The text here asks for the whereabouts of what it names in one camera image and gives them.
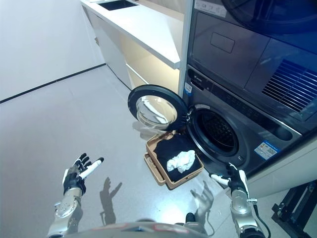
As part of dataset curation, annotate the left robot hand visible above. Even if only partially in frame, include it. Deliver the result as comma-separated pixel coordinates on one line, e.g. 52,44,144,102
62,152,105,196

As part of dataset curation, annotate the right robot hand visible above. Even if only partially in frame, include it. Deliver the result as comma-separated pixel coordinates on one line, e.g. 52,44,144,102
210,162,249,199

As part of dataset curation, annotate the white garment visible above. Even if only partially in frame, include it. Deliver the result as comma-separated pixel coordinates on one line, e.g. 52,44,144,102
166,150,197,174

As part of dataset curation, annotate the dark grey washing machine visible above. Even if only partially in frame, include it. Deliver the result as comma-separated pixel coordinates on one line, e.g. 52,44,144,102
183,64,303,179

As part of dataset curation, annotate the tan woven laundry basket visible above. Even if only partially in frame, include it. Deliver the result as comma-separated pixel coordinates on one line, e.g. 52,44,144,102
143,131,204,191

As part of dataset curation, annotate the round washing machine door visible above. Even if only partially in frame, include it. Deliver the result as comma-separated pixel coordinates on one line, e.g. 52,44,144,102
128,84,190,132

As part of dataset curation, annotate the blue energy label sticker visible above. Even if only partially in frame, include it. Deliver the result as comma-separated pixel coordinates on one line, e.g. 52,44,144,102
255,140,279,159

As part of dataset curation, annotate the white plinth panel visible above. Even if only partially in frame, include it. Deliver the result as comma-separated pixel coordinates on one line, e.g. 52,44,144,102
244,128,317,193

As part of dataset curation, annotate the black garment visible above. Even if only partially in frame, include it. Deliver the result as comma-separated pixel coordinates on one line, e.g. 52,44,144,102
153,133,201,181

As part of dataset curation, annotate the silver robot torso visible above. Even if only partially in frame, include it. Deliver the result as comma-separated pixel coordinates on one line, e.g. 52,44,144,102
71,219,206,238

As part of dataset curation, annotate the black baseboard strip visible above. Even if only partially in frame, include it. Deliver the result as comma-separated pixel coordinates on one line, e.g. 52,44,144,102
0,63,106,104

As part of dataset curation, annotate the dark grey dryer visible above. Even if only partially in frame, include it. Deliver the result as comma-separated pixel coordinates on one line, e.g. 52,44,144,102
187,0,317,136

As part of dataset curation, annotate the white counter cabinet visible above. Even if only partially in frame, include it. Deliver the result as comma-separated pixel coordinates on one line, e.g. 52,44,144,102
80,0,189,91

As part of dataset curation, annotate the black sink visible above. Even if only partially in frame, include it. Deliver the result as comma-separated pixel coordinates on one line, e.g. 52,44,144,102
95,0,139,11

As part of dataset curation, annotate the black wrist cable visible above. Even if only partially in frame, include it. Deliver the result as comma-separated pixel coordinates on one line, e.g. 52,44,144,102
247,198,270,238

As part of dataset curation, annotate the black metal frame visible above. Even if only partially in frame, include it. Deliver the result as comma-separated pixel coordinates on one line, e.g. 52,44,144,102
271,182,317,233

